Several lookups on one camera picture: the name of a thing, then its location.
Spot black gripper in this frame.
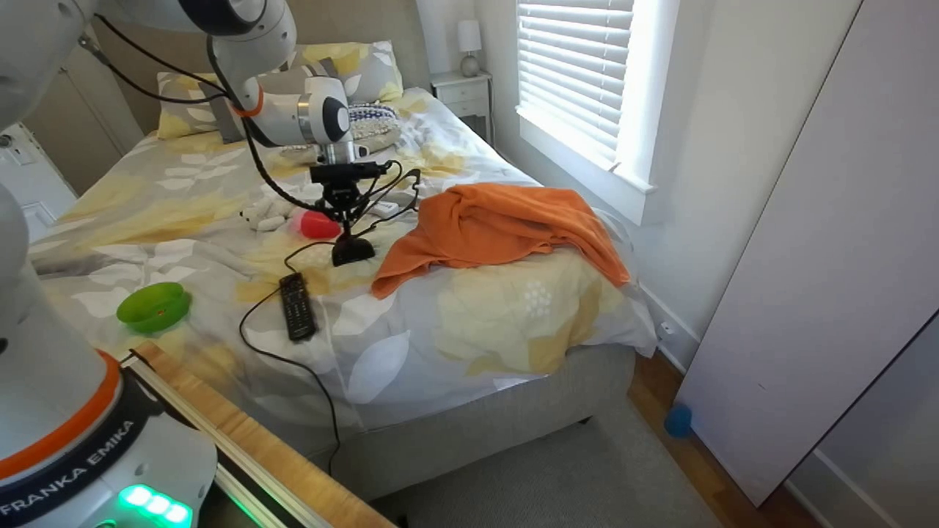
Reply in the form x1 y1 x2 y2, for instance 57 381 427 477
312 161 391 238

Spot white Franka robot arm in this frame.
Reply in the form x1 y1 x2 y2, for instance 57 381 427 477
0 0 346 528

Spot white bedside nightstand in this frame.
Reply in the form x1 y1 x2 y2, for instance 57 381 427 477
433 73 494 139

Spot small white bedside lamp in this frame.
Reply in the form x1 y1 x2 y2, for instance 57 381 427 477
457 17 481 77

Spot grey upholstered bed base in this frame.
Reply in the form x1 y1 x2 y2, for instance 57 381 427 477
289 347 638 498

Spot red plastic cup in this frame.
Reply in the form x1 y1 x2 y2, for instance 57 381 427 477
296 212 342 241

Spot white patterned small pillow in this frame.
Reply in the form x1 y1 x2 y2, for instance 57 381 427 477
277 103 406 167

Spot orange blanket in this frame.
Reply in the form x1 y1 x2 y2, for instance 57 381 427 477
371 181 631 296

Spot black remote control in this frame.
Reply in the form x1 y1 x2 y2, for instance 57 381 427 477
280 274 318 343

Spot floral yellow grey bedspread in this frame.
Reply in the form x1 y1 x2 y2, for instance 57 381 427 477
31 133 656 428

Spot yellow floral pillow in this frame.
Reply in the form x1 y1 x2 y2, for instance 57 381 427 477
157 42 406 142

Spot green plastic bowl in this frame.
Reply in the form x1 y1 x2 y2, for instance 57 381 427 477
117 281 190 335

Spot wooden robot mounting table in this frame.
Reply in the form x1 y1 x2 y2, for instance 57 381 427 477
130 343 394 528

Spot white window blinds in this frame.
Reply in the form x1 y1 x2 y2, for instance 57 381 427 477
516 0 634 167

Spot blue ball on floor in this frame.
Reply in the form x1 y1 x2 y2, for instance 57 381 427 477
664 401 694 436

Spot white wardrobe door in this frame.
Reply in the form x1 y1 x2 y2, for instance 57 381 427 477
679 0 939 505

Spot black power cable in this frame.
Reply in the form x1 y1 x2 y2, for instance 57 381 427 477
236 167 427 477

